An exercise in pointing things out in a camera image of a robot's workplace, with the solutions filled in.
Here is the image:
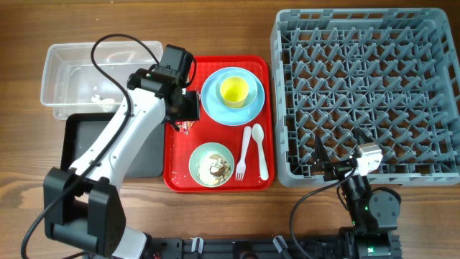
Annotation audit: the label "green bowl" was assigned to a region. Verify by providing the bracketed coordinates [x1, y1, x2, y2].
[188, 142, 234, 188]

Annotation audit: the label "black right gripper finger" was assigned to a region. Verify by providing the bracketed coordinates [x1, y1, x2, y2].
[354, 127, 372, 145]
[312, 135, 330, 172]

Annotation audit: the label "rice and food scraps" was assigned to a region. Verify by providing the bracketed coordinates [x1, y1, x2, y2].
[197, 152, 231, 186]

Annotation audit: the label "light blue plate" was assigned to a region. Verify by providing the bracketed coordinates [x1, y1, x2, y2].
[201, 67, 265, 126]

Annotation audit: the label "red candy wrapper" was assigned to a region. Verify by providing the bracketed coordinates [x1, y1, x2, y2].
[176, 121, 195, 135]

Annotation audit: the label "yellow cup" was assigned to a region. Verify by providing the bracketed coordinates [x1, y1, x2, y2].
[220, 76, 249, 109]

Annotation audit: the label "grey dishwasher rack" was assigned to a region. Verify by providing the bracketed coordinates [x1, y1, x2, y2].
[270, 8, 459, 187]

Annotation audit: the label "light blue bowl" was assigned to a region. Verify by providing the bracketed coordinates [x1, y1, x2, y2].
[216, 70, 257, 109]

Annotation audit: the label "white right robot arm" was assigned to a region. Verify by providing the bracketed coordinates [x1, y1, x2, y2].
[313, 129, 402, 258]

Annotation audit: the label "white plastic spoon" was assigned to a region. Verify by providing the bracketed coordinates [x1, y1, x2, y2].
[252, 124, 269, 181]

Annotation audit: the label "black tray bin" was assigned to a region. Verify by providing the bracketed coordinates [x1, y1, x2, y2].
[60, 113, 165, 178]

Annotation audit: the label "white plastic fork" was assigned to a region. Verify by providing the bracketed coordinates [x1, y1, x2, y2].
[236, 126, 252, 181]

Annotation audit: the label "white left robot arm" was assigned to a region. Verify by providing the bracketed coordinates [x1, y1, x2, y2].
[42, 66, 200, 258]

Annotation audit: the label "clear plastic bin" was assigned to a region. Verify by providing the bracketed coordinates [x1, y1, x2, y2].
[40, 40, 163, 120]

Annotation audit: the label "red serving tray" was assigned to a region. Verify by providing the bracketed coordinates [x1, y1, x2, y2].
[163, 55, 275, 193]

